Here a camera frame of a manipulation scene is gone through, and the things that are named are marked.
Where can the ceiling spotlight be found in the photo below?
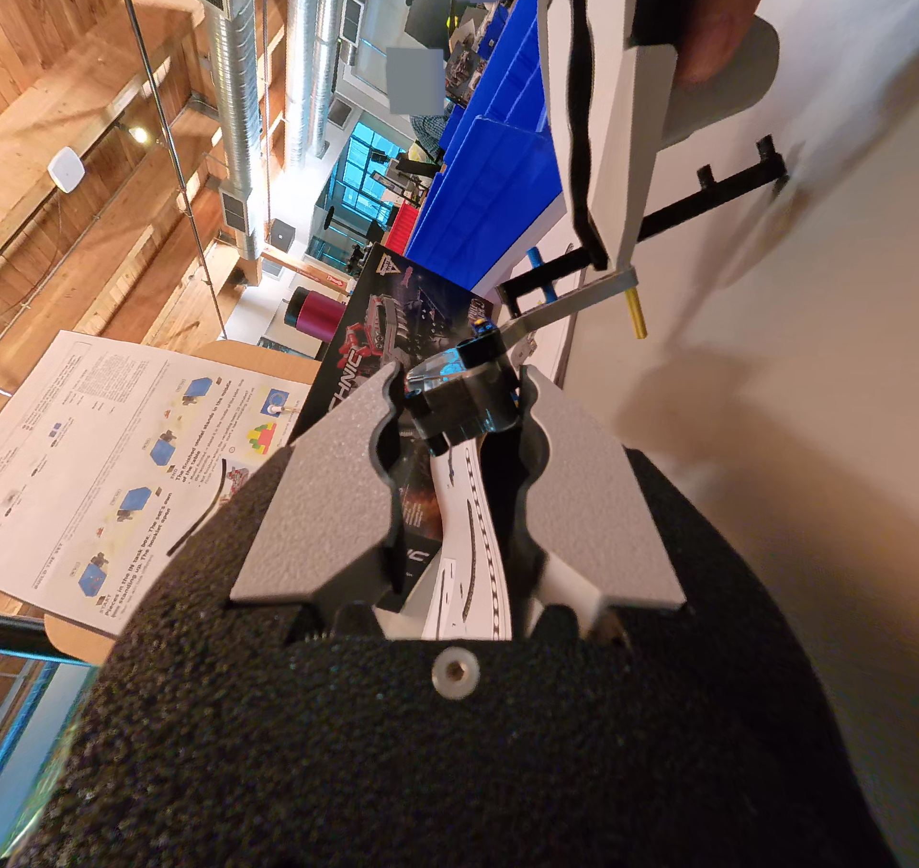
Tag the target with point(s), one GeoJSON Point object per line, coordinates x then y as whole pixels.
{"type": "Point", "coordinates": [138, 135]}

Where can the long black toy beam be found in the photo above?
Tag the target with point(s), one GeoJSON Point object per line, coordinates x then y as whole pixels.
{"type": "Point", "coordinates": [718, 189]}

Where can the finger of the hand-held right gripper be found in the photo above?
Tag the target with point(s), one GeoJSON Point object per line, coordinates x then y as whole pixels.
{"type": "Point", "coordinates": [624, 128]}
{"type": "Point", "coordinates": [556, 56]}

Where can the blue plastic storage bins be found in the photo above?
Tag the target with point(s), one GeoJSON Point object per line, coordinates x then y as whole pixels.
{"type": "Point", "coordinates": [495, 186]}

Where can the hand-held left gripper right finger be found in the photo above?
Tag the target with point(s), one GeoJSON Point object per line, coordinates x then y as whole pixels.
{"type": "Point", "coordinates": [603, 523]}

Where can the large window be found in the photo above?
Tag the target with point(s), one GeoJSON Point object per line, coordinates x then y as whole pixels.
{"type": "Point", "coordinates": [366, 161]}

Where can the red plastic bin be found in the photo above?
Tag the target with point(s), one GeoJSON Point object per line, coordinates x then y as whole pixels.
{"type": "Point", "coordinates": [402, 225]}

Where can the thin metal rod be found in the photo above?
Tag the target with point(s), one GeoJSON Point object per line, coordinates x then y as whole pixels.
{"type": "Point", "coordinates": [162, 128]}

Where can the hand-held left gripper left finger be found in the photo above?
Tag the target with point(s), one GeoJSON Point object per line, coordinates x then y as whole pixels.
{"type": "Point", "coordinates": [316, 523]}

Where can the silver ventilation duct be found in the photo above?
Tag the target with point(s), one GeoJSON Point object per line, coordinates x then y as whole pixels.
{"type": "Point", "coordinates": [334, 28]}
{"type": "Point", "coordinates": [301, 42]}
{"type": "Point", "coordinates": [233, 92]}

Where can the dark toy set box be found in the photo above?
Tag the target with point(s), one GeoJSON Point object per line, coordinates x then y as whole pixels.
{"type": "Point", "coordinates": [380, 308]}

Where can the grey toy motor assembly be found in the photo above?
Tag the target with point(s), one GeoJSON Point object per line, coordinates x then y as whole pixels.
{"type": "Point", "coordinates": [467, 408]}

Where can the yellow toy axle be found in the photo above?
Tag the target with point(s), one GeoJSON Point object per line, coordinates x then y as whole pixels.
{"type": "Point", "coordinates": [635, 315]}

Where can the maroon tumbler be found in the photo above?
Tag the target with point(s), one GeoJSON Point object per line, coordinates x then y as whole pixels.
{"type": "Point", "coordinates": [316, 311]}

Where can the blue connector pin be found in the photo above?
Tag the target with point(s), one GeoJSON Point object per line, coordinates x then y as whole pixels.
{"type": "Point", "coordinates": [538, 265]}

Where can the black speaker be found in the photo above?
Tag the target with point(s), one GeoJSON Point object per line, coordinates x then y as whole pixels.
{"type": "Point", "coordinates": [282, 234]}

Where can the printed instruction sheet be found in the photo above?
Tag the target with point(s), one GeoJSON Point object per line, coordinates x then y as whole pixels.
{"type": "Point", "coordinates": [86, 437]}

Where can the open instruction booklet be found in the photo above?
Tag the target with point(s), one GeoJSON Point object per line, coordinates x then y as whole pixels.
{"type": "Point", "coordinates": [467, 559]}

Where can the white ceiling access point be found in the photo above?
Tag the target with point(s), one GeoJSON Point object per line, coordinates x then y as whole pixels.
{"type": "Point", "coordinates": [66, 170]}

